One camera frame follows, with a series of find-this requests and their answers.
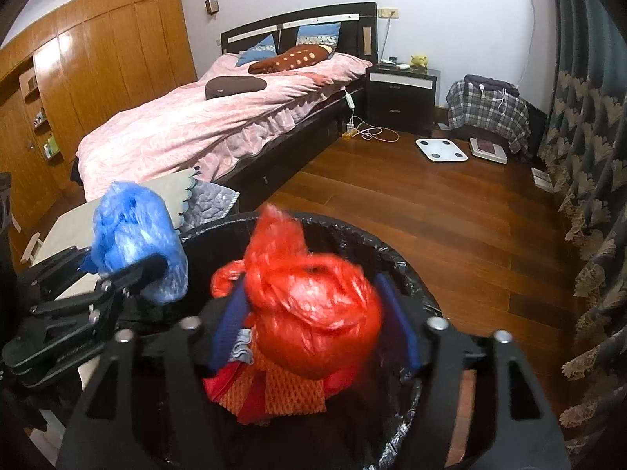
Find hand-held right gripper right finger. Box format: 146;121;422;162
375;274;571;470

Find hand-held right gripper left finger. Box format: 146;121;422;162
59;286;256;470

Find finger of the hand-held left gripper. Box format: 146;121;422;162
29;253;168;334
14;247;96;304

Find blue plastic bag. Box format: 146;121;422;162
92;181;190;304

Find red cloth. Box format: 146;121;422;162
203;367;344;427

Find red plastic bag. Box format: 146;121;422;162
210;204;384;380

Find orange foam net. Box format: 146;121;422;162
230;352;328;424

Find black trash bin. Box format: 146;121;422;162
122;210;444;470

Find beige table cover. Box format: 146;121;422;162
29;169;241;304

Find pink bedspread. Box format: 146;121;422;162
77;51;373;201

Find white bathroom scale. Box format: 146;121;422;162
415;138;469;163

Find white scale red centre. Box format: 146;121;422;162
469;137;509;165

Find brown pillow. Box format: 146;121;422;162
205;75;268;101

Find dark nightstand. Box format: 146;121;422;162
366;67;442;135

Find wooden wardrobe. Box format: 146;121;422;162
0;0;199;206

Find plaid cloth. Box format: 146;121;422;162
445;80;532;152

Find black bag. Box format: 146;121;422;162
525;103;549;160

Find blue pillow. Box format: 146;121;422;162
237;34;279;67
296;22;341;50

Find dark jacket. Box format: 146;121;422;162
463;74;520;99

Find red dotted pillow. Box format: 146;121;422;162
248;43;339;75

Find patterned curtain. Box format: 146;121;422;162
536;0;627;432

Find dark wooden bed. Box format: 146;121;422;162
71;1;379;213

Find white cable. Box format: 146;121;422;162
350;108;400;142

